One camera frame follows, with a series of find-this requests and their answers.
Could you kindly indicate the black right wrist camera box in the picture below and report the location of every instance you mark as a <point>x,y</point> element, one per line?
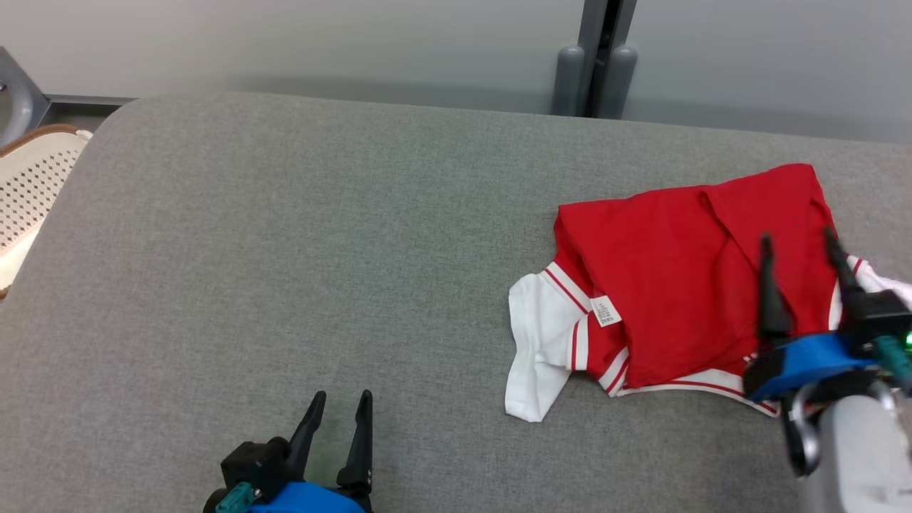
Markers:
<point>883,310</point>

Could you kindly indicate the red white basketball jersey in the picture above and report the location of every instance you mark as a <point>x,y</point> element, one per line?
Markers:
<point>677,271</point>

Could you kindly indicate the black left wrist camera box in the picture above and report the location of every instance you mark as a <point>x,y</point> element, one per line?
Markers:
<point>253,463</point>

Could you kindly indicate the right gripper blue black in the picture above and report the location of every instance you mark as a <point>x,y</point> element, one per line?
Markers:
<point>812,356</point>

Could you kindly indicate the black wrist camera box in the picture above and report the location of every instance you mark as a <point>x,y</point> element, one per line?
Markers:
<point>883,310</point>
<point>253,463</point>

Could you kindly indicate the grey baseboard strip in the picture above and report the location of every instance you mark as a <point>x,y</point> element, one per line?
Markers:
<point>85,100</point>

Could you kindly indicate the cream laundry basket brown rim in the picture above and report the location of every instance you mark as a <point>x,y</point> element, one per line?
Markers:
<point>35,192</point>

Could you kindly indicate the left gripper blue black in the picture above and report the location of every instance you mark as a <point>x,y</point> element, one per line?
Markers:
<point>313,499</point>

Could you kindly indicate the grey metal partition post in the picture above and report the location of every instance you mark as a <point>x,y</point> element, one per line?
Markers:
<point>590,28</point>

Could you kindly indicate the grey metal desk leg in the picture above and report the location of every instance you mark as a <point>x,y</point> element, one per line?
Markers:
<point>18,100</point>

